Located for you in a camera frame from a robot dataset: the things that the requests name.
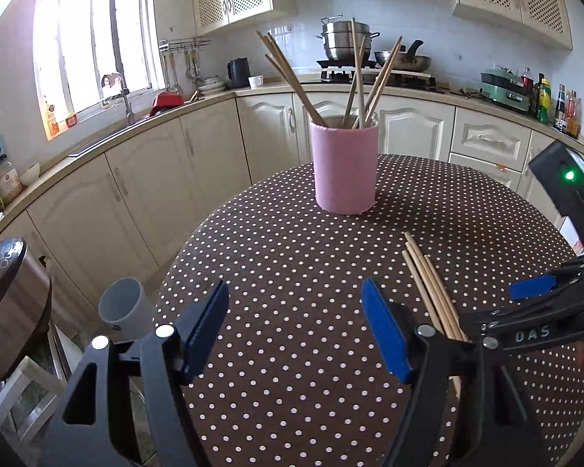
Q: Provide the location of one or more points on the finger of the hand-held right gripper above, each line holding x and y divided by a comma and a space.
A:
533, 288
530, 323

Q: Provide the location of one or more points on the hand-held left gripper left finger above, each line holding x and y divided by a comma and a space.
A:
209, 323

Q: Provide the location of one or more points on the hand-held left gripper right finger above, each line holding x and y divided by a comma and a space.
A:
384, 326

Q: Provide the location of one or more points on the light bamboo chopstick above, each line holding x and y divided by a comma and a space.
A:
442, 287
434, 287
427, 287
420, 287

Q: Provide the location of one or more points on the pink cup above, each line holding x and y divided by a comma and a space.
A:
343, 170

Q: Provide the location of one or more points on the bunch of wooden chopsticks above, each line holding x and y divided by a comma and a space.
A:
297, 85

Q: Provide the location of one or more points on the grey cup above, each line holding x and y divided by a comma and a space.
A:
126, 309

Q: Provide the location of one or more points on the red orange sauce bottle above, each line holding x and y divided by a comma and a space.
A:
573, 116

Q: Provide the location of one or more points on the dark sauce bottle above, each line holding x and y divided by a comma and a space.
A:
560, 107

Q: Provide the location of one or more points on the brown polka dot tablecloth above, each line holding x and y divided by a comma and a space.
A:
292, 262

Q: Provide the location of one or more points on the cream drawer with orange tag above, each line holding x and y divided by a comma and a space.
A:
482, 168

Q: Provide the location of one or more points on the green bottle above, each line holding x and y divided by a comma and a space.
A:
543, 102

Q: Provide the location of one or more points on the cream cabinet drawer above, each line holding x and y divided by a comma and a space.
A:
491, 134

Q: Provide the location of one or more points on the red capped bottle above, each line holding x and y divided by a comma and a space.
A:
528, 87

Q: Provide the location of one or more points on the green electric cooker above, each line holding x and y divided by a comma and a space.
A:
508, 90

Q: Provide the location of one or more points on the cream kitchen base cabinets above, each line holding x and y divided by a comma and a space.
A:
141, 189

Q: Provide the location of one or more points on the white stool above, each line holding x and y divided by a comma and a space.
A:
24, 389

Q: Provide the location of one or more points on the silver rice cooker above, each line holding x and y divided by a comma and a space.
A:
9, 301

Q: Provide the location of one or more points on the steel kitchen sink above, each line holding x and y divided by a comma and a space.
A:
102, 140

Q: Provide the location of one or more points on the steel wok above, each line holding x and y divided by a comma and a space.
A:
404, 61

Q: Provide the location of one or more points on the small white bowl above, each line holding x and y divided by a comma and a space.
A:
29, 175

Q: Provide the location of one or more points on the black gas hob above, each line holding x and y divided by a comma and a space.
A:
384, 78

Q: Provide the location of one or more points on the stack of white plates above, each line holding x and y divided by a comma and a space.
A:
211, 87

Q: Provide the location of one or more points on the chrome faucet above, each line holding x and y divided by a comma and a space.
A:
124, 97

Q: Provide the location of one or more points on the small white cup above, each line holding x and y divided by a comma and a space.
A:
256, 82

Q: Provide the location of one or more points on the small red container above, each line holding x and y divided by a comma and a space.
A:
70, 120

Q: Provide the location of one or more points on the glass jar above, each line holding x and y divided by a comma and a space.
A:
7, 182

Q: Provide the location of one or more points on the dark blue kettle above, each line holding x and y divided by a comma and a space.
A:
238, 73

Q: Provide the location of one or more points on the steel steamer pot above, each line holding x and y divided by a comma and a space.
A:
345, 41

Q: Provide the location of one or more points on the kitchen window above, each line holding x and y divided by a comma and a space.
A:
87, 39

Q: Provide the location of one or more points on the utensil rail with hanging tools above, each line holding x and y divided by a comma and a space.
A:
185, 58

